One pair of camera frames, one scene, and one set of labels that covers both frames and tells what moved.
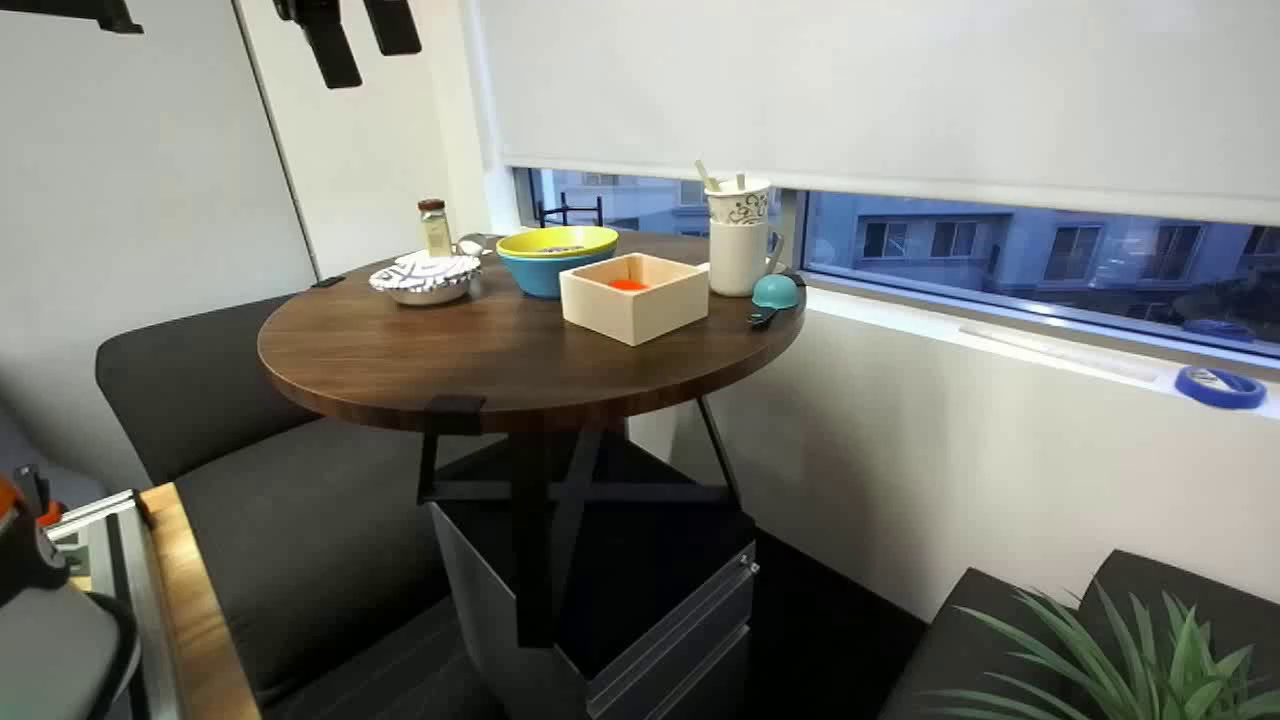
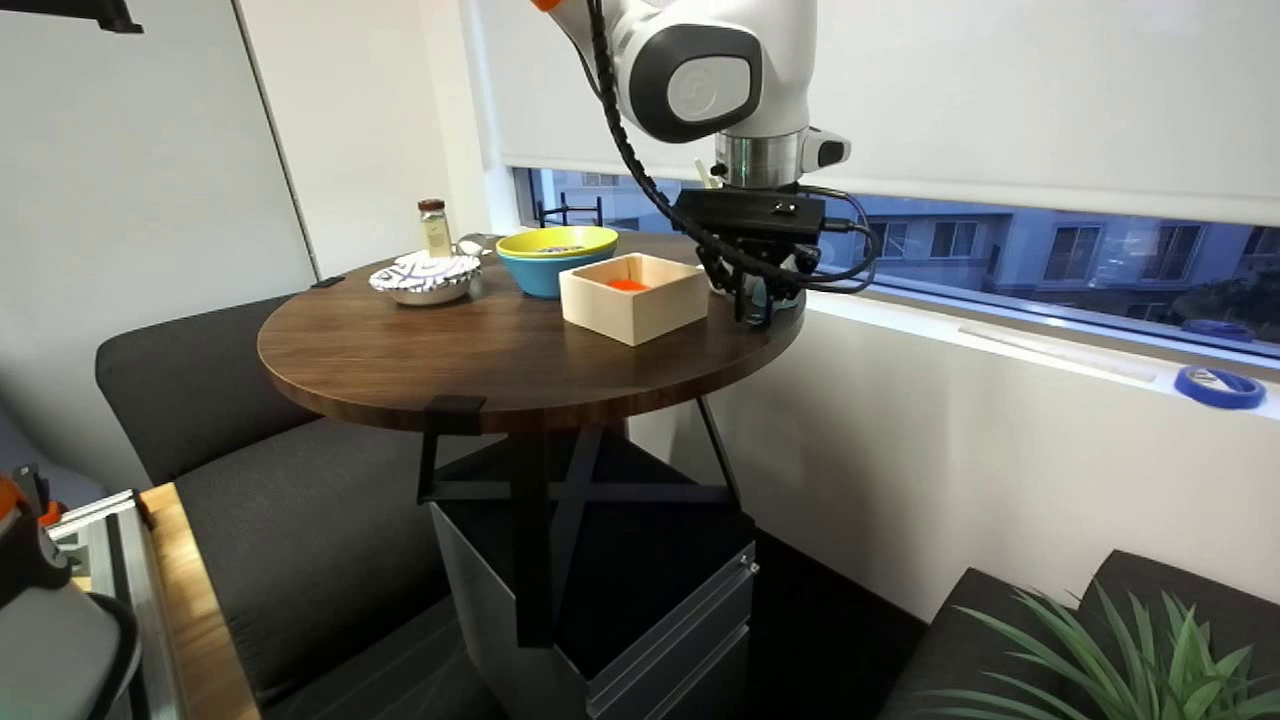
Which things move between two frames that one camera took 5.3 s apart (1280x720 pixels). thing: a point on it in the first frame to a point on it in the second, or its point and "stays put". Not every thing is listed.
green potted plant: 1110,664 stays put
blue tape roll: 1245,395 stays put
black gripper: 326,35 to 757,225
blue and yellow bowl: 540,253 stays put
